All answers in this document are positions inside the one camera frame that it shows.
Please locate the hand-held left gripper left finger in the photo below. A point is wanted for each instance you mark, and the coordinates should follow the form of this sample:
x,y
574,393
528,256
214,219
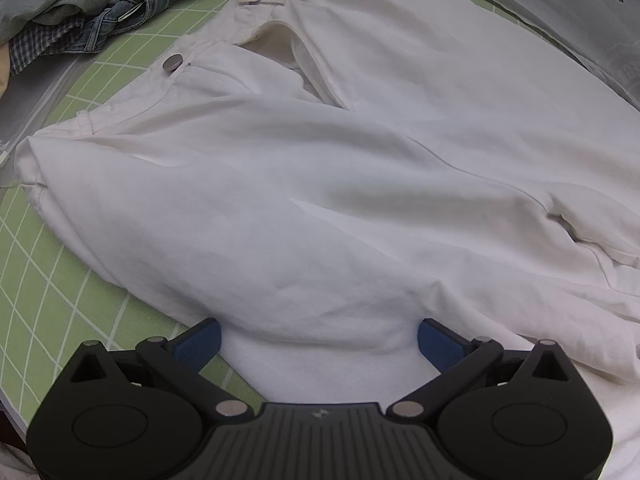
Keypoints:
x,y
201,342

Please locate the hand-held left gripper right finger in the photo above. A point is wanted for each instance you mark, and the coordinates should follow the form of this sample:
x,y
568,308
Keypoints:
x,y
438,342

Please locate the white pants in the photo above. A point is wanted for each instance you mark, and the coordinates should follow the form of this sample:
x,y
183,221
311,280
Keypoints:
x,y
325,185

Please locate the green grid cutting mat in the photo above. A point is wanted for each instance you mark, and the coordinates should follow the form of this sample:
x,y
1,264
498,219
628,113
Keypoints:
x,y
50,300

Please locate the clear plastic bag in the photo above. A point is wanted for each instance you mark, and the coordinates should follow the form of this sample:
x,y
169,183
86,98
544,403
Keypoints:
x,y
30,105

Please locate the blue denim jeans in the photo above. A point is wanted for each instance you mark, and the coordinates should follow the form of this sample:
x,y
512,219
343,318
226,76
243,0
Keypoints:
x,y
125,15

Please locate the beige cloth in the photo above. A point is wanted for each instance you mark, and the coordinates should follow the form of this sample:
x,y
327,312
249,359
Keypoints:
x,y
4,70

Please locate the blue plaid shirt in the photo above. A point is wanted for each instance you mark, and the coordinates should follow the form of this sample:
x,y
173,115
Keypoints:
x,y
40,42

